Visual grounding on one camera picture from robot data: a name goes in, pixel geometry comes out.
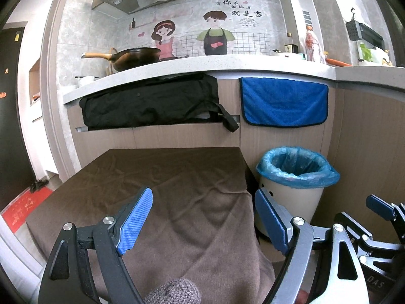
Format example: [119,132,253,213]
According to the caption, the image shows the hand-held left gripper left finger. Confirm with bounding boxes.
[37,187,154,304]

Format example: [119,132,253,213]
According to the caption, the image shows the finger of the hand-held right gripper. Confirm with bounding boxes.
[334,212,375,251]
[366,195,405,229]

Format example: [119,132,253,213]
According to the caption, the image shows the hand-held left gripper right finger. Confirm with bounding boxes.
[254,188,371,304]

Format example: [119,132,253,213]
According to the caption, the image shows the white trash bin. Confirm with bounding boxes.
[255,177,326,235]

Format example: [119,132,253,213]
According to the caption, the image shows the person's left hand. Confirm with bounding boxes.
[144,278,201,304]

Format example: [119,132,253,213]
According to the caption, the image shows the brown blanket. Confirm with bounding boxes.
[27,146,276,304]

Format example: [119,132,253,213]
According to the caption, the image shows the wooden base cabinet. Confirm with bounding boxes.
[65,71,405,260]

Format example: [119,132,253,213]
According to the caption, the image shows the dark slippers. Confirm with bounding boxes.
[30,179,49,193]

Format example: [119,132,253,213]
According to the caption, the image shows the red doormat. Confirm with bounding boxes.
[2,187,53,233]

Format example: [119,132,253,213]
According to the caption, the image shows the blue towel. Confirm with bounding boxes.
[239,77,329,126]

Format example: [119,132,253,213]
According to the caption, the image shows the black bag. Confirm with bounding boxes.
[79,73,239,132]

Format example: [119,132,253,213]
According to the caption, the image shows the white shelf unit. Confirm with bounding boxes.
[28,55,60,178]

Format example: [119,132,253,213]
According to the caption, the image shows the orange carrot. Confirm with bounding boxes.
[327,58,352,68]

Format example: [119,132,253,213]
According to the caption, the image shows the white plastic bag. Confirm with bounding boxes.
[357,42,393,67]

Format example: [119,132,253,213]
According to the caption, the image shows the small white saucepan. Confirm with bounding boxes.
[75,75,98,87]

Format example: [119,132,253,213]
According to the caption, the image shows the black refrigerator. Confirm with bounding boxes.
[0,27,35,211]

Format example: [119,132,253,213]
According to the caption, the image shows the white kitchen countertop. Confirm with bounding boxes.
[62,54,405,105]

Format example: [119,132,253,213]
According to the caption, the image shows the white pot black knob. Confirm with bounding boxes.
[273,49,306,61]

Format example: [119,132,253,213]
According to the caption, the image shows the clear bottle red label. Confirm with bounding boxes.
[304,26,326,64]

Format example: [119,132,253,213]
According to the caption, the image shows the dark sauce bottle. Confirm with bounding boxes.
[284,32,299,54]

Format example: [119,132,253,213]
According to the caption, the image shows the black utensil rack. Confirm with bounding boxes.
[346,7,385,49]

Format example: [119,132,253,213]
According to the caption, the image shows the black wok wooden handle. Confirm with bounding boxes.
[80,47,162,72]

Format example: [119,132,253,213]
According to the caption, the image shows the cartoon wall sticker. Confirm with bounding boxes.
[127,0,273,58]

